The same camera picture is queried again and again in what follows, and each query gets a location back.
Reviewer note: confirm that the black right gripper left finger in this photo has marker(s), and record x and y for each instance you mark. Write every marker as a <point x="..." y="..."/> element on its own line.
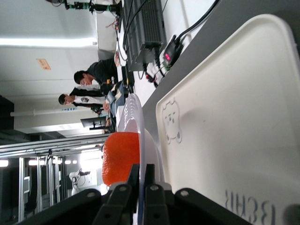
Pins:
<point x="119" y="201"/>

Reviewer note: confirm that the white power strip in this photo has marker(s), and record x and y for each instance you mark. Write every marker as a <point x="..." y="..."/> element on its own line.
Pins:
<point x="155" y="72"/>

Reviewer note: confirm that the cream tray with bear print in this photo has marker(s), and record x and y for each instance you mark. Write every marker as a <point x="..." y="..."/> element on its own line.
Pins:
<point x="234" y="117"/>

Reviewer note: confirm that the orange wall sign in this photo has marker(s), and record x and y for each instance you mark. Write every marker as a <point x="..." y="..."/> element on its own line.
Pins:
<point x="43" y="64"/>

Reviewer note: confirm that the person in black white jacket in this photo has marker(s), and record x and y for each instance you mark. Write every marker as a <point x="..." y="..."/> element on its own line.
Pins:
<point x="84" y="98"/>

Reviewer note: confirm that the black device with red display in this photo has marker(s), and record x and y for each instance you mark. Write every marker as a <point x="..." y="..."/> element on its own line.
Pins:
<point x="172" y="52"/>

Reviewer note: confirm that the person in black shirt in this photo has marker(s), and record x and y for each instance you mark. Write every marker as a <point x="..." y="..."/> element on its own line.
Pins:
<point x="103" y="70"/>

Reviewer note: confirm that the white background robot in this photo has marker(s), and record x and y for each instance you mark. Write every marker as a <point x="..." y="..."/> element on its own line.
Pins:
<point x="77" y="182"/>

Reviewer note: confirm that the aluminium frame structure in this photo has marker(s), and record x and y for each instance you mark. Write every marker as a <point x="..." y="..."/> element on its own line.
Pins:
<point x="35" y="147"/>

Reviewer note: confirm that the white round plate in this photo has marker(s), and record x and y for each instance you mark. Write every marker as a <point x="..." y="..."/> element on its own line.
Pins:
<point x="150" y="150"/>

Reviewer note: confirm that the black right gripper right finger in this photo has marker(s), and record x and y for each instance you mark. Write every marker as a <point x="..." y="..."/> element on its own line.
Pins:
<point x="154" y="201"/>

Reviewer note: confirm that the orange mandarin fruit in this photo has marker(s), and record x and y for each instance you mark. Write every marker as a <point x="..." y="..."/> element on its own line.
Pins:
<point x="119" y="159"/>

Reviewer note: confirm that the grey equipment box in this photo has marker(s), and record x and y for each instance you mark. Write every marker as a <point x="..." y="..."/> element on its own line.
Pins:
<point x="147" y="28"/>

